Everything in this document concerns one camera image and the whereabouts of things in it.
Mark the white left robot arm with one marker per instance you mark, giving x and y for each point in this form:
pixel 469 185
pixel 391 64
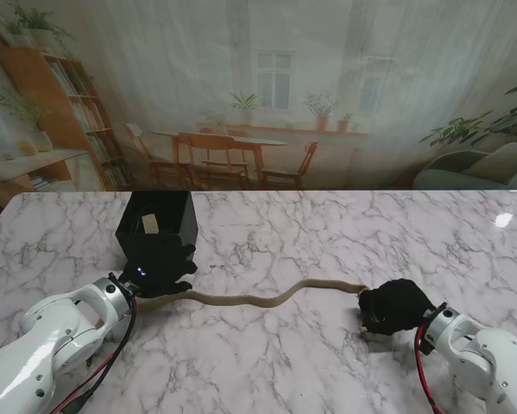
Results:
pixel 46 349

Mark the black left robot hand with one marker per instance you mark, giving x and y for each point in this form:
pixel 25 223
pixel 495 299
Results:
pixel 163 271

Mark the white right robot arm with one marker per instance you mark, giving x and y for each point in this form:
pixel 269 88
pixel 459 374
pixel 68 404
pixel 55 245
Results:
pixel 478 358

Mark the black belt storage box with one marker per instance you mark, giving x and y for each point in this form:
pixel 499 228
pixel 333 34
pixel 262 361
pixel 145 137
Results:
pixel 154 233

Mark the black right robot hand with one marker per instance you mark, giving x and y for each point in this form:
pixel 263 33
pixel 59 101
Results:
pixel 392 308

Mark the printed room scene backdrop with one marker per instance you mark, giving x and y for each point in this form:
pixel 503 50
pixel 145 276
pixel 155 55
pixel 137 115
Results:
pixel 258 86

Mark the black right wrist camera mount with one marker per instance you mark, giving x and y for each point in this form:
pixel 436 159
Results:
pixel 426 345

